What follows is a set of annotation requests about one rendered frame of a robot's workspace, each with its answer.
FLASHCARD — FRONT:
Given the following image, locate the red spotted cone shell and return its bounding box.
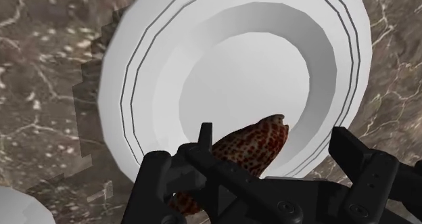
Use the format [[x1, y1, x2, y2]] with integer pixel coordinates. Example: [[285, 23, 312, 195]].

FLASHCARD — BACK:
[[168, 114, 290, 216]]

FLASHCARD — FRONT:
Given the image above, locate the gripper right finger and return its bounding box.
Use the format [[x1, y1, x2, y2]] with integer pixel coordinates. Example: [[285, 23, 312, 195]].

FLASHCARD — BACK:
[[328, 126, 422, 224]]

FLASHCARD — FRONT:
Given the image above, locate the white plate with grey rings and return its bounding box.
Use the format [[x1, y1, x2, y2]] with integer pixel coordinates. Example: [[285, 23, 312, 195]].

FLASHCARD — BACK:
[[97, 0, 373, 182]]

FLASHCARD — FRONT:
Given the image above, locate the white round dish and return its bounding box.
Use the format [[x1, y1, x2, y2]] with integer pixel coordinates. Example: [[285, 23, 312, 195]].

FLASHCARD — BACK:
[[0, 185, 57, 224]]

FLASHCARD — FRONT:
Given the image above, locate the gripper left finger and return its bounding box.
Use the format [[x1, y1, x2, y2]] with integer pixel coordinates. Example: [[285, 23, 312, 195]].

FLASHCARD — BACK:
[[120, 122, 304, 224]]

